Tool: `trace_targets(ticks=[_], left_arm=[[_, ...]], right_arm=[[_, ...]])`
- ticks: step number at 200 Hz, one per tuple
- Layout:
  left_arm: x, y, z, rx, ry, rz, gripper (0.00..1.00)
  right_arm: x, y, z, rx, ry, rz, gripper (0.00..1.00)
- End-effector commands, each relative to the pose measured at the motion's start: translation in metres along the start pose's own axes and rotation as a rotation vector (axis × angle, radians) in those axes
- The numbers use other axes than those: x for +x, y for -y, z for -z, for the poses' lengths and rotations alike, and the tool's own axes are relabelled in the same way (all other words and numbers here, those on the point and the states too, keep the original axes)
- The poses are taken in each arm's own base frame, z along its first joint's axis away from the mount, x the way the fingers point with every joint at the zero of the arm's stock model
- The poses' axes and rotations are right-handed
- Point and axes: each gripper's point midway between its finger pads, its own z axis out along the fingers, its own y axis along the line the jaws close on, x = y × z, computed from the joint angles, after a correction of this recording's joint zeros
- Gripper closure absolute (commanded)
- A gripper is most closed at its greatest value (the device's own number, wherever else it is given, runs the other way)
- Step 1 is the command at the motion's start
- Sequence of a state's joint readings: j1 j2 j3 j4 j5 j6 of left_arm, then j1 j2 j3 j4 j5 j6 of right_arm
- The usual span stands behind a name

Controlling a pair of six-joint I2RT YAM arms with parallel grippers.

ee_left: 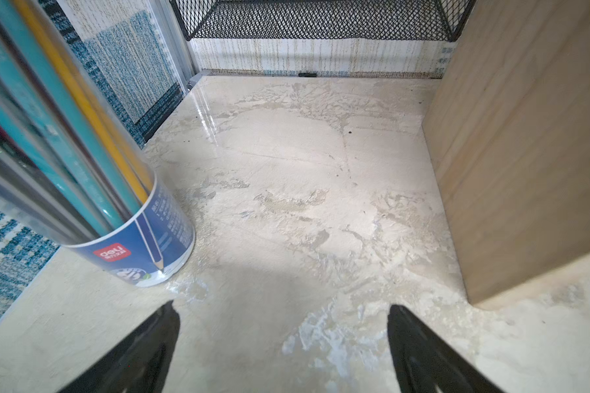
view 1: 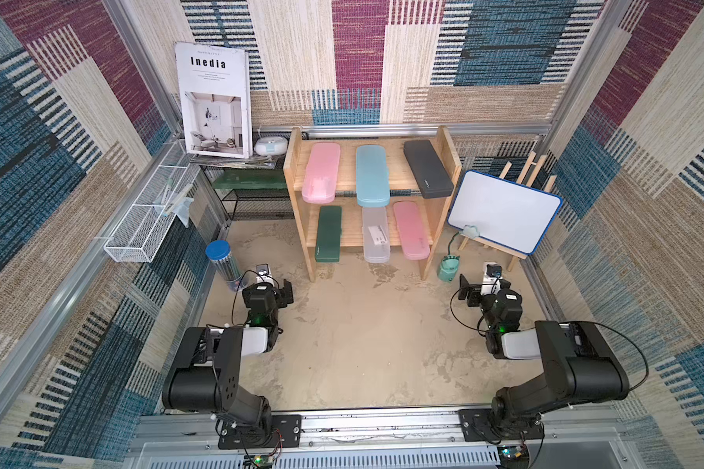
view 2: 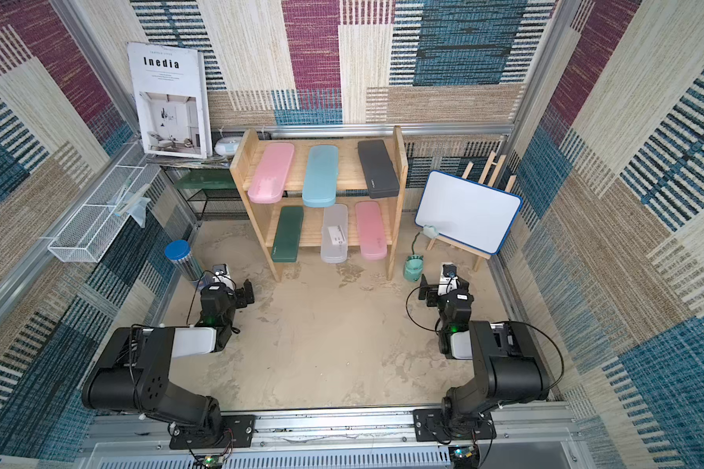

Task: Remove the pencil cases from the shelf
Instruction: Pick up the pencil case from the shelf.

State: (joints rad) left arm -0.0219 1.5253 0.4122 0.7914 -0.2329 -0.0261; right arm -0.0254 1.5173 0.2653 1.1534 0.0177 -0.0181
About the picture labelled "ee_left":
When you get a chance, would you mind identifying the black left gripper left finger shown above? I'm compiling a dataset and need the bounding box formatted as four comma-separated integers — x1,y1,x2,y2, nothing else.
61,301,180,392

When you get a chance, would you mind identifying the clear pencil tube blue cap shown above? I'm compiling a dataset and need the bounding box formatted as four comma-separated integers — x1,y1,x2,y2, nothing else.
0,1,195,288

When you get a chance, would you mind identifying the wooden two-tier shelf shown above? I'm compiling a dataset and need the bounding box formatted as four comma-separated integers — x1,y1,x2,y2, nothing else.
423,1,590,309

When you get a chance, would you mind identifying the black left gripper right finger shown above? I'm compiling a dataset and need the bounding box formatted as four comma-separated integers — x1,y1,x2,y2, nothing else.
387,305,501,392

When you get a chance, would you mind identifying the black wire mesh rack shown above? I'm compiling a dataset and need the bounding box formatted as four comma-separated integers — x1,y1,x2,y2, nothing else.
170,0,475,43

